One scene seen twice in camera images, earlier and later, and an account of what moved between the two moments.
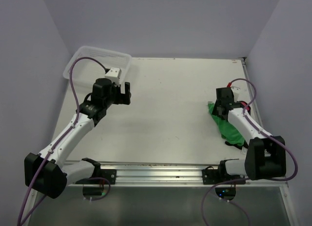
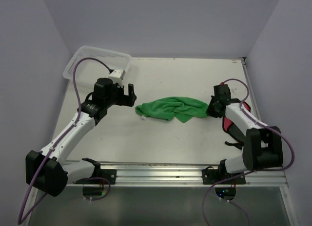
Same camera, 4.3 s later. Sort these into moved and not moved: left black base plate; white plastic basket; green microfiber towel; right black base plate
Moved: green microfiber towel
Not moved: right black base plate; left black base plate; white plastic basket
